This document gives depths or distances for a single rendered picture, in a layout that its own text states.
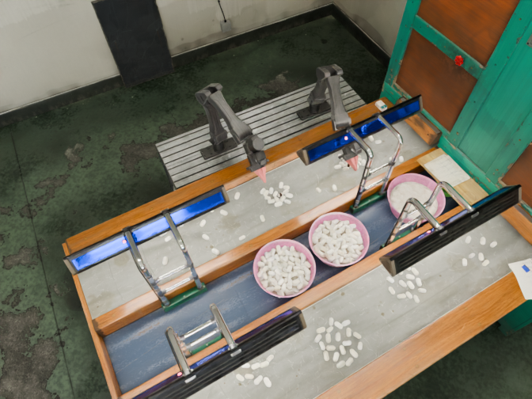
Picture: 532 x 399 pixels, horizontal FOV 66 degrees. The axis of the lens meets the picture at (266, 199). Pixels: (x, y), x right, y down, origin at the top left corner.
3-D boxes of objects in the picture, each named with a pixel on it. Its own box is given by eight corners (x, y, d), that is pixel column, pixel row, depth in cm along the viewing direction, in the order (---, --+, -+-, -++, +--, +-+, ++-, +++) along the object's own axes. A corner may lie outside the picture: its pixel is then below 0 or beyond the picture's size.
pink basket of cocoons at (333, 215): (295, 251, 190) (296, 241, 182) (328, 212, 201) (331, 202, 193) (343, 286, 180) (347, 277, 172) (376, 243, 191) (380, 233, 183)
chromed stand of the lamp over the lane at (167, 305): (149, 276, 185) (117, 228, 147) (190, 256, 190) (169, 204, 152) (165, 313, 175) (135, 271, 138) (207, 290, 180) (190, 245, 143)
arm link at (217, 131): (228, 140, 215) (214, 88, 190) (218, 146, 213) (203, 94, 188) (221, 134, 219) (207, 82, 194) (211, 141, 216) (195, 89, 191)
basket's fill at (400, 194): (378, 199, 204) (381, 192, 199) (413, 180, 209) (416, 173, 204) (408, 233, 193) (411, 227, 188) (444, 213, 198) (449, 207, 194)
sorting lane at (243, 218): (74, 264, 183) (73, 262, 182) (397, 114, 229) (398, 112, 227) (94, 323, 169) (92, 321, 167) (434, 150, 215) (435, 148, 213)
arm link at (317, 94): (322, 104, 230) (336, 73, 199) (311, 106, 229) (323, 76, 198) (320, 94, 231) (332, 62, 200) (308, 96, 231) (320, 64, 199)
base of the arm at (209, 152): (237, 136, 218) (231, 127, 222) (202, 150, 214) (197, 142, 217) (238, 146, 225) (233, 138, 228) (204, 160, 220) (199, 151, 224)
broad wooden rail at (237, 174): (80, 256, 201) (64, 238, 185) (378, 118, 246) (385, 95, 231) (87, 276, 195) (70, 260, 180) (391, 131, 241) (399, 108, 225)
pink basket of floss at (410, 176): (378, 222, 197) (382, 211, 189) (387, 179, 211) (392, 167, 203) (435, 237, 192) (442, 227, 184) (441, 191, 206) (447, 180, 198)
